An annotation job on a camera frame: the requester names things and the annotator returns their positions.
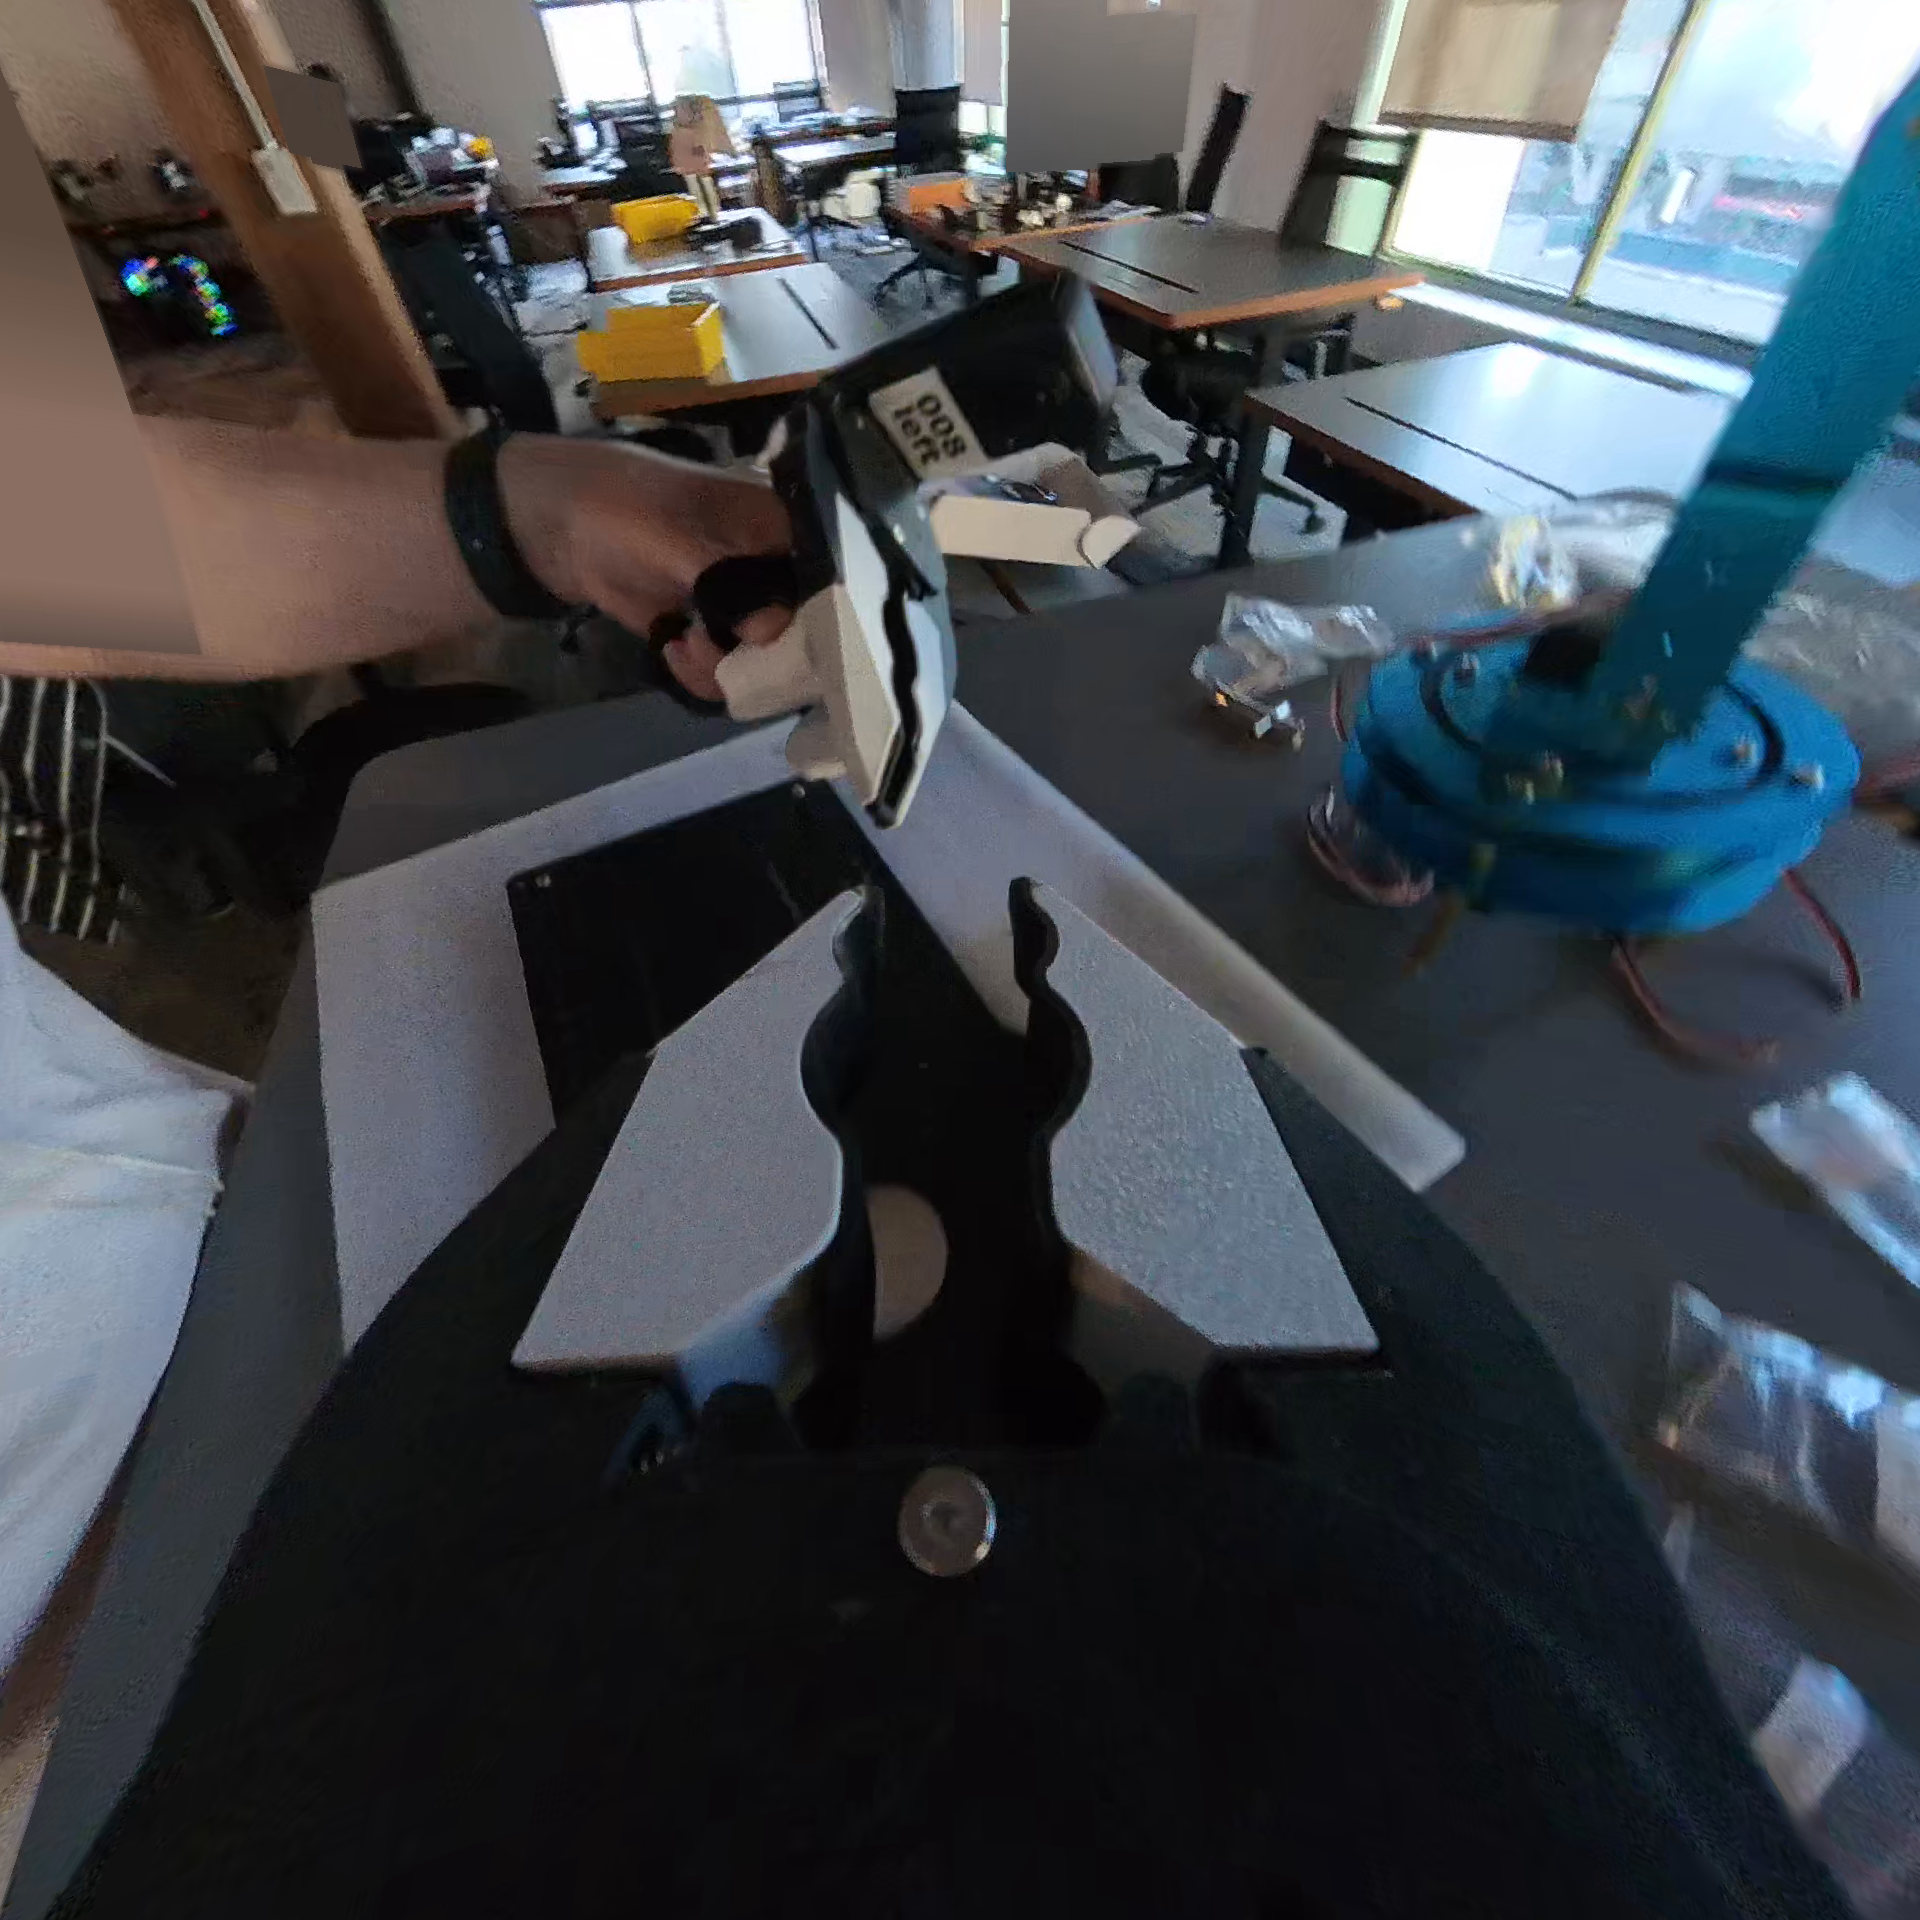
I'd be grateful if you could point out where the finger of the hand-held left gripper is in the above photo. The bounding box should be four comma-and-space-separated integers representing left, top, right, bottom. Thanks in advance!
829, 498, 912, 802
873, 596, 962, 828

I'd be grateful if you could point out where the black desk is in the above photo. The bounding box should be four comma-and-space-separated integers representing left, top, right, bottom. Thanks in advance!
0, 519, 1920, 1920

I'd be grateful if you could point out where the person's left hand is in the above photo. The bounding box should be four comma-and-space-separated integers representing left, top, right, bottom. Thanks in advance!
497, 432, 797, 701

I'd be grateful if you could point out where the crumpled clear plastic bag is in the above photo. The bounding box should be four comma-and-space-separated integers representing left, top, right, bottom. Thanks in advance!
1439, 488, 1920, 707

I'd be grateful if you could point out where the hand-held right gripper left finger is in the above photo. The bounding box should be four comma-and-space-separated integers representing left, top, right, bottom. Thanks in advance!
513, 885, 889, 1405

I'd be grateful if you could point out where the wood-edged office desk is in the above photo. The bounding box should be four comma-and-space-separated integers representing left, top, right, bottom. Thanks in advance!
1005, 217, 1425, 333
584, 262, 902, 421
1243, 342, 1742, 519

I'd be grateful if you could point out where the black plate in foam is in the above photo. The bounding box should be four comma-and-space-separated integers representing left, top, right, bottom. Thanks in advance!
505, 778, 1021, 1141

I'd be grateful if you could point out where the striped cloth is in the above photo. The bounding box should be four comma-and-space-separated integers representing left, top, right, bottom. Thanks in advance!
0, 677, 174, 947

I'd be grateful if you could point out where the beige roller window blind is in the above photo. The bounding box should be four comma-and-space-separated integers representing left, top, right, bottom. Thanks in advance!
1380, 0, 1628, 140

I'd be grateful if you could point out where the white foam sheet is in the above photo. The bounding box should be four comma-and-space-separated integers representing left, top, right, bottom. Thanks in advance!
307, 703, 1465, 1351

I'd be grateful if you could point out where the person's white shirt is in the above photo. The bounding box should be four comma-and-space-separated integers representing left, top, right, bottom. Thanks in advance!
0, 899, 248, 1666

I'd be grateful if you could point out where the person's left forearm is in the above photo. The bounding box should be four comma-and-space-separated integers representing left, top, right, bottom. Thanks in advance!
0, 428, 459, 678

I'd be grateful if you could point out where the black office chair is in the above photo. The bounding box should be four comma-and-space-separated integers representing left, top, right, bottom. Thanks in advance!
1297, 118, 1420, 247
1139, 347, 1330, 539

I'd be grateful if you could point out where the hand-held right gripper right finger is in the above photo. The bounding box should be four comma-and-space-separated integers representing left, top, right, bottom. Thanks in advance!
1007, 876, 1380, 1386

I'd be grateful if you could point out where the small clear plastic parts bag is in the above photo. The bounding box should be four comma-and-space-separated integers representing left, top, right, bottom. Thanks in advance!
1648, 1283, 1920, 1577
1748, 1070, 1920, 1291
1190, 592, 1399, 747

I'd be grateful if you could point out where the black wristband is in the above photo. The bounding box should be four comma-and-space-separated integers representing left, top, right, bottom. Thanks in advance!
444, 421, 578, 619

